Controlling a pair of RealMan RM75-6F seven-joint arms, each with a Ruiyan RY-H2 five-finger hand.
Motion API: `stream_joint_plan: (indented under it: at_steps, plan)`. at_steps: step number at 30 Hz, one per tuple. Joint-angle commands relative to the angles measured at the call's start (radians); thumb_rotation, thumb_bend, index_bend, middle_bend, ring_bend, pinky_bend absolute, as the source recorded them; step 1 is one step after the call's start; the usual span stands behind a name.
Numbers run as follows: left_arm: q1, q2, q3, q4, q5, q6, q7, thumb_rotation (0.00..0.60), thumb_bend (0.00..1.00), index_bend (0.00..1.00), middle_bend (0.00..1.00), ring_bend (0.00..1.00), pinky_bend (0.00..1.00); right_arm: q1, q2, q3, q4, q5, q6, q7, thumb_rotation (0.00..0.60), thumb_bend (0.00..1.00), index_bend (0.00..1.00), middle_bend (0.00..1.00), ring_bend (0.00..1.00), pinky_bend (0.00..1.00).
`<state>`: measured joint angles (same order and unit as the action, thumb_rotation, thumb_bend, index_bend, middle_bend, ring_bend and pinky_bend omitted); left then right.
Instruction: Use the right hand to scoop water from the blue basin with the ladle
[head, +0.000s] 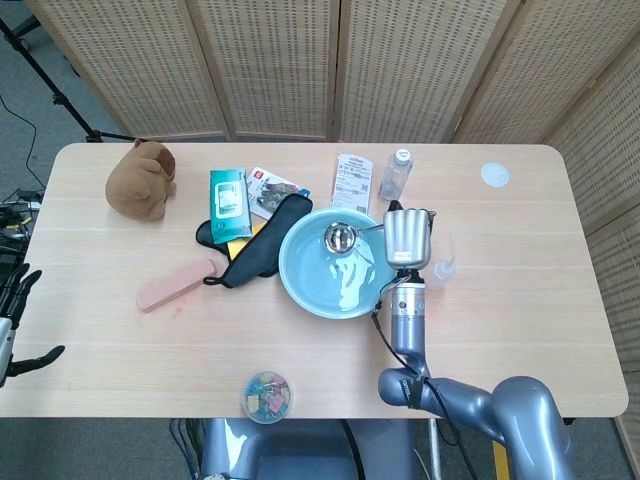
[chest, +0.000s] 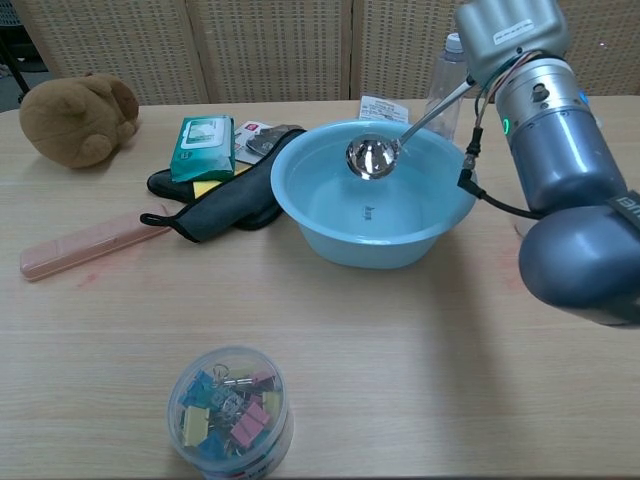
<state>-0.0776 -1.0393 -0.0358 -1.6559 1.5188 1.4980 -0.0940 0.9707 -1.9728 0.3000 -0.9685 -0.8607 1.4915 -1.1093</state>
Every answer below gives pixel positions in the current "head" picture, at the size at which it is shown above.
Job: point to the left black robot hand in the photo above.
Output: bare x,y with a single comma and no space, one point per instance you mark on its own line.
17,290

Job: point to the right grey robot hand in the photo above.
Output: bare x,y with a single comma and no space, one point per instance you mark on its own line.
407,235

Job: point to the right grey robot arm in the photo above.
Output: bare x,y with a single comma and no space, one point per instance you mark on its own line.
407,325

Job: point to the clear plastic water bottle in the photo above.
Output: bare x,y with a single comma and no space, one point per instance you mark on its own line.
395,177

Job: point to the light blue plastic basin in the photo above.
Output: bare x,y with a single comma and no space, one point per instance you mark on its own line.
310,290

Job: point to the white squeeze bottle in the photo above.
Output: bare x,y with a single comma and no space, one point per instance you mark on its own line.
437,275

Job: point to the white labelled packet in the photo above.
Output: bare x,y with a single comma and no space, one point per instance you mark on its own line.
352,180

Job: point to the white round disc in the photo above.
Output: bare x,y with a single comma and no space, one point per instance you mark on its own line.
495,175

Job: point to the small snack packet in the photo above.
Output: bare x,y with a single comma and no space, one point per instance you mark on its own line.
272,192

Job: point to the dark grey cloth with loop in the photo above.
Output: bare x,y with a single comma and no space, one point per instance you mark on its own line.
260,245

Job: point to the brown plush toy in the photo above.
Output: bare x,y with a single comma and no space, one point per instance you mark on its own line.
137,190

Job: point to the pink plastic case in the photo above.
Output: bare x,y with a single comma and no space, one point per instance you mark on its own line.
175,285

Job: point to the yellow sponge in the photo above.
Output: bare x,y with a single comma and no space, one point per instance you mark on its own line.
235,248

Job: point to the green wet wipes pack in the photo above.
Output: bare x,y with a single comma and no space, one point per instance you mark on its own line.
229,205

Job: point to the black fabric pad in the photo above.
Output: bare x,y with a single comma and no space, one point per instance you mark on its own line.
205,232

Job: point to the black tripod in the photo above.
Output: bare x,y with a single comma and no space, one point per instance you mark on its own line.
60,97

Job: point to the clear jar of binder clips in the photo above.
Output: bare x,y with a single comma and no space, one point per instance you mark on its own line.
268,397

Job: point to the woven folding screen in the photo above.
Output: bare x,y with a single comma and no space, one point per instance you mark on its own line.
275,60

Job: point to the grey robot torso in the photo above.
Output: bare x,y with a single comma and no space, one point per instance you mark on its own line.
300,455

